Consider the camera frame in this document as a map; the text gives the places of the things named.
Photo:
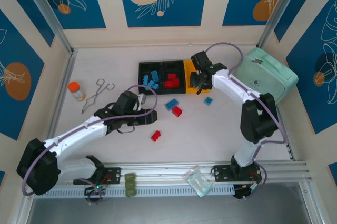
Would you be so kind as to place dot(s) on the red lego brick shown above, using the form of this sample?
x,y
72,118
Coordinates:
x,y
156,136
177,83
172,76
169,84
177,111

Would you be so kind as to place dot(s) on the small blue lego brick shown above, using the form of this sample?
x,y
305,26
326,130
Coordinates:
x,y
208,101
156,86

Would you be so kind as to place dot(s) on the long blue lego brick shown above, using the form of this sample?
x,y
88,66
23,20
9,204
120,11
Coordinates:
x,y
145,79
150,84
170,103
154,76

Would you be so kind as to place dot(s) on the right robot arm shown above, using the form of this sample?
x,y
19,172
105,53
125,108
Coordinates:
x,y
231,84

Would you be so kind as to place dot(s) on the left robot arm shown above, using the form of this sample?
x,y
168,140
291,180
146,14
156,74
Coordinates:
x,y
76,137

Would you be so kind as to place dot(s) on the yellow plastic bin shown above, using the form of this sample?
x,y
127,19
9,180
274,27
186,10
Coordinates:
x,y
190,92

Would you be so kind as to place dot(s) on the black plastic bin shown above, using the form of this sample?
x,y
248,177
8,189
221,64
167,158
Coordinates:
x,y
173,66
143,67

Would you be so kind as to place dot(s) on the metal tongs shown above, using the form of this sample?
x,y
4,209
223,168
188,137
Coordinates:
x,y
101,90

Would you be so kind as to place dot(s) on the orange capped bottle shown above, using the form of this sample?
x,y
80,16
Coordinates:
x,y
76,91

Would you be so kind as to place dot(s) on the olive green block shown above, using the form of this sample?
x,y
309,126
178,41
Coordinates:
x,y
129,184
129,176
130,192

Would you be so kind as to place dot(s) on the mint green zipper case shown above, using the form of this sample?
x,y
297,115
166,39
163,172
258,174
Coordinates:
x,y
271,74

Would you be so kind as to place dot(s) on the clear plastic zip bag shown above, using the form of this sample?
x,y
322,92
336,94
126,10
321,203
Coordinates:
x,y
198,180

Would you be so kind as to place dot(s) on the small circuit board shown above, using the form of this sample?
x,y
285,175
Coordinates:
x,y
251,187
96,189

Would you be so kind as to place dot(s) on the wide aluminium frame rail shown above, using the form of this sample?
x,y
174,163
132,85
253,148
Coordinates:
x,y
163,172

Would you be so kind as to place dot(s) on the aluminium frame post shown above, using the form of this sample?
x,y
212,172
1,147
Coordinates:
x,y
281,8
47,11

